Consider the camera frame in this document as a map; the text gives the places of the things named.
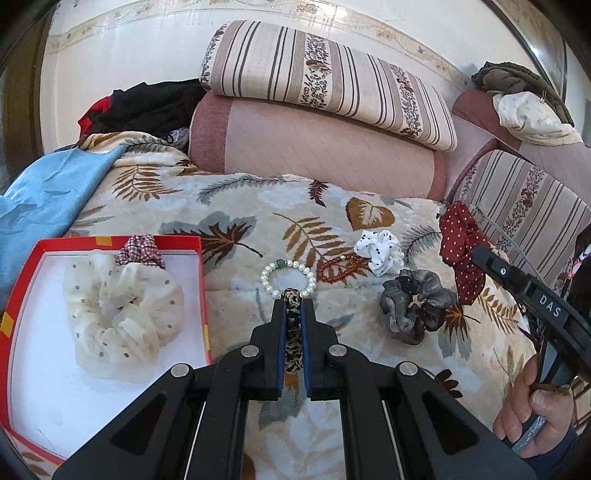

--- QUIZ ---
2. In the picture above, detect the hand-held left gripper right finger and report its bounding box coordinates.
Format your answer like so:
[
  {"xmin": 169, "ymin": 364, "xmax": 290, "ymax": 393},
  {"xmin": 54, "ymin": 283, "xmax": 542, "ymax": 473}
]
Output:
[{"xmin": 301, "ymin": 299, "xmax": 537, "ymax": 480}]

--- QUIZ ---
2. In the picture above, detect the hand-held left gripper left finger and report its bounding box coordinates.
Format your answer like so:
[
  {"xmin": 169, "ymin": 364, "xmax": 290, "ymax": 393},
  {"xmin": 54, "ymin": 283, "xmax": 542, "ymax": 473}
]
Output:
[{"xmin": 51, "ymin": 299, "xmax": 284, "ymax": 480}]

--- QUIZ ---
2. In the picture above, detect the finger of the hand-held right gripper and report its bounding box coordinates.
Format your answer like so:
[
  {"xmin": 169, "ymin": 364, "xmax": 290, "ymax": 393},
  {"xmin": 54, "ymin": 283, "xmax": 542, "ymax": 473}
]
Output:
[{"xmin": 471, "ymin": 244, "xmax": 532, "ymax": 296}]

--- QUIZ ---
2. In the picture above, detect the leopard print hair band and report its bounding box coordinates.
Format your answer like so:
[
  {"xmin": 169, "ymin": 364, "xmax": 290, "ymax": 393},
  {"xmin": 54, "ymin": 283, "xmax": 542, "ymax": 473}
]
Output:
[{"xmin": 283, "ymin": 288, "xmax": 304, "ymax": 376}]

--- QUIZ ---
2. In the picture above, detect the dark red white-dotted scrunchie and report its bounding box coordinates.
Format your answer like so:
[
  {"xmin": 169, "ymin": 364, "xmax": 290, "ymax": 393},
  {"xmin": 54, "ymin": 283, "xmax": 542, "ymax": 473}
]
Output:
[{"xmin": 438, "ymin": 201, "xmax": 493, "ymax": 306}]

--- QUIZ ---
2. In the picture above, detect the white pearl bracelet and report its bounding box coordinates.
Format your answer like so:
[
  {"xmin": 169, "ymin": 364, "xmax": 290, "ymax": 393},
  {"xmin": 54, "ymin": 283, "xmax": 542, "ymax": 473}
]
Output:
[{"xmin": 260, "ymin": 258, "xmax": 317, "ymax": 300}]

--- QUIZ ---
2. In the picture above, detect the red bead bracelet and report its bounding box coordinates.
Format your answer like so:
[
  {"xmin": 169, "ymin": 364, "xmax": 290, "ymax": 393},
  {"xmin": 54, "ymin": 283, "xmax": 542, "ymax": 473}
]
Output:
[{"xmin": 317, "ymin": 255, "xmax": 370, "ymax": 284}]

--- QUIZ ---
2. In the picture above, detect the grey sheer scrunchie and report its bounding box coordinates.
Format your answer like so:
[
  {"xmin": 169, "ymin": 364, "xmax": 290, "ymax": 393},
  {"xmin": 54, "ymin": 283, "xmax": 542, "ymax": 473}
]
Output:
[{"xmin": 379, "ymin": 268, "xmax": 458, "ymax": 346}]

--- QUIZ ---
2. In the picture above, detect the white black-dotted scrunchie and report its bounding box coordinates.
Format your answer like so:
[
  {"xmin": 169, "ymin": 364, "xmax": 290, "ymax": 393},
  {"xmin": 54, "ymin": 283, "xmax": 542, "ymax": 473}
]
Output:
[{"xmin": 353, "ymin": 229, "xmax": 403, "ymax": 278}]

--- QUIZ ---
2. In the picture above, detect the red cardboard box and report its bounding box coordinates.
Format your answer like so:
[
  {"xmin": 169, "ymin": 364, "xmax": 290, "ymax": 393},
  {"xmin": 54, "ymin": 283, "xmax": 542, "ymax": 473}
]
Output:
[{"xmin": 0, "ymin": 234, "xmax": 214, "ymax": 466}]

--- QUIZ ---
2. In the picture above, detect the person's right hand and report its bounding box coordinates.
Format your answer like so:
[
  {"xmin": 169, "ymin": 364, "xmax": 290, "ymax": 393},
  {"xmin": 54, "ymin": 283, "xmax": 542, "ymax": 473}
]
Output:
[{"xmin": 492, "ymin": 354, "xmax": 576, "ymax": 457}]

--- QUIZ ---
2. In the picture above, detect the striped floral sofa backrest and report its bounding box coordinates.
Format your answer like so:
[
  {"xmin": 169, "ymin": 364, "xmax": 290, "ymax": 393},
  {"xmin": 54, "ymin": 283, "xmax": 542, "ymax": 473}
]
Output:
[{"xmin": 454, "ymin": 148, "xmax": 591, "ymax": 278}]

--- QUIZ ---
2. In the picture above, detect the pink sofa armrest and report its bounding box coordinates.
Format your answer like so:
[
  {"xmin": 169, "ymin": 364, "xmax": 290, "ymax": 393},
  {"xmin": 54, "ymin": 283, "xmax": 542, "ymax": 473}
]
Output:
[{"xmin": 451, "ymin": 89, "xmax": 591, "ymax": 186}]

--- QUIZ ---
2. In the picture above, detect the leaf printed blanket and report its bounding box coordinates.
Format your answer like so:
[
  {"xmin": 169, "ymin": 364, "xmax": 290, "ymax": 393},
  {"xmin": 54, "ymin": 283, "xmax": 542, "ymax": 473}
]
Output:
[{"xmin": 14, "ymin": 131, "xmax": 548, "ymax": 480}]

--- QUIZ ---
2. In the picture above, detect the white floral cloth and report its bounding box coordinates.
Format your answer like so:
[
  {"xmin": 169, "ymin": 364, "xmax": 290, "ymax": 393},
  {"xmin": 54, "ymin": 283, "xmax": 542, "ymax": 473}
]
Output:
[{"xmin": 491, "ymin": 91, "xmax": 585, "ymax": 148}]

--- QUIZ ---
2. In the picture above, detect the cream dotted sheer scrunchie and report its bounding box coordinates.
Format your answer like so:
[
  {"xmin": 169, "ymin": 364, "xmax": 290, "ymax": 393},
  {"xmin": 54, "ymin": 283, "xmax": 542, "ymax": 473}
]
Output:
[{"xmin": 62, "ymin": 251, "xmax": 185, "ymax": 384}]

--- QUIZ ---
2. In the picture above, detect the red plaid scrunchie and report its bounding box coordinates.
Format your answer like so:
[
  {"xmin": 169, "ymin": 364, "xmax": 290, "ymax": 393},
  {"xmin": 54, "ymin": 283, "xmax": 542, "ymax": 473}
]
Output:
[{"xmin": 113, "ymin": 233, "xmax": 167, "ymax": 269}]

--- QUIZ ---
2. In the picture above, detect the olive green garment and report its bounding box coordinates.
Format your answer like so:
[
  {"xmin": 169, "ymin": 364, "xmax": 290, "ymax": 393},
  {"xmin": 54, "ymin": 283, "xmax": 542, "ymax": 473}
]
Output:
[{"xmin": 471, "ymin": 60, "xmax": 576, "ymax": 128}]

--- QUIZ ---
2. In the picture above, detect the pink bolster cushion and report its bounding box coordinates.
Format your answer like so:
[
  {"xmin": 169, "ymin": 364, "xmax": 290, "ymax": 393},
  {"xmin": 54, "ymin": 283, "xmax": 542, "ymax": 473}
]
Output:
[{"xmin": 187, "ymin": 92, "xmax": 448, "ymax": 202}]

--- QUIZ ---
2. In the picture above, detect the grey lace cloth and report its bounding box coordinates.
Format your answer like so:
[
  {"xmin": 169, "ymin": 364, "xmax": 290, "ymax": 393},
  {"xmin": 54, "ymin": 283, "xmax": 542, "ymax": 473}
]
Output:
[{"xmin": 163, "ymin": 126, "xmax": 191, "ymax": 151}]

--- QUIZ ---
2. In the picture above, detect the striped floral cushion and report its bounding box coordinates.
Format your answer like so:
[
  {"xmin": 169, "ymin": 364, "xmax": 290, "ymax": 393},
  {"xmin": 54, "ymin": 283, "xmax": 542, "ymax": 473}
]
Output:
[{"xmin": 198, "ymin": 20, "xmax": 459, "ymax": 154}]

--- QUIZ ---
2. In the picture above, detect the black clothes pile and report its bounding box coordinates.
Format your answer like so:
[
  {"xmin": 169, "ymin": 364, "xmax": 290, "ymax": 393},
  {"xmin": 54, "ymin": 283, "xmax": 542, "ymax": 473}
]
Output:
[{"xmin": 93, "ymin": 78, "xmax": 209, "ymax": 140}]

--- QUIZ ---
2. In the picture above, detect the light blue cloth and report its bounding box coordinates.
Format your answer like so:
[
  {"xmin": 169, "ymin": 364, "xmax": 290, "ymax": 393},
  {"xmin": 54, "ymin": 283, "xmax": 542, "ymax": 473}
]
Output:
[{"xmin": 0, "ymin": 146, "xmax": 127, "ymax": 311}]

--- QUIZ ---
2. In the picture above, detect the red garment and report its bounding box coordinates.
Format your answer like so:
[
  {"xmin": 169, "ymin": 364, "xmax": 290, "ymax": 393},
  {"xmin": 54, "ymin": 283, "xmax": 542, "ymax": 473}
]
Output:
[{"xmin": 77, "ymin": 95, "xmax": 114, "ymax": 136}]

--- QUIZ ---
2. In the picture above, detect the wooden door with glass pane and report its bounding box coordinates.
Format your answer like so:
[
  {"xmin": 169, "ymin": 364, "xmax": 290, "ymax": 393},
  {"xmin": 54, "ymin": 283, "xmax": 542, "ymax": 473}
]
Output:
[{"xmin": 0, "ymin": 18, "xmax": 52, "ymax": 186}]

